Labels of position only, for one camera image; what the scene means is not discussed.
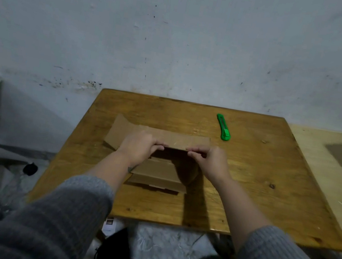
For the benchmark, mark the person's right hand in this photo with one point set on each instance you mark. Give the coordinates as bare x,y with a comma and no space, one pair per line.
212,162

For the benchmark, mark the person's left hand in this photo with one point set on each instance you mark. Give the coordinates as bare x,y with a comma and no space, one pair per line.
135,148

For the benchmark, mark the person's right fingers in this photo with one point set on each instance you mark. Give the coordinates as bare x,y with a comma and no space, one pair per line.
196,154

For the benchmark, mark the person's left fingers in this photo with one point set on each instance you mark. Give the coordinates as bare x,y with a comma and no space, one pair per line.
156,148

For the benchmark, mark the brown cardboard box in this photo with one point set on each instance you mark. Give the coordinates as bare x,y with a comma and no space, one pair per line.
157,154

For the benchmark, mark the person's right forearm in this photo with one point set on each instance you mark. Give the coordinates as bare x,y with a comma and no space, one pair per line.
268,248

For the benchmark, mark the person's left forearm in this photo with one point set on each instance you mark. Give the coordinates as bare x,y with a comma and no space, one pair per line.
55,213

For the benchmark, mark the wooden table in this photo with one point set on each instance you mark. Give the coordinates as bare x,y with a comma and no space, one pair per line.
196,171

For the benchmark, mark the green utility knife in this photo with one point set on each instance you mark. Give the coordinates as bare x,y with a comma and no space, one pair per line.
223,127

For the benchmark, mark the small white label card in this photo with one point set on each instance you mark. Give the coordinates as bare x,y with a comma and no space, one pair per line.
108,224

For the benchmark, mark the light plywood board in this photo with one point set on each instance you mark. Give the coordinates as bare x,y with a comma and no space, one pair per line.
336,178

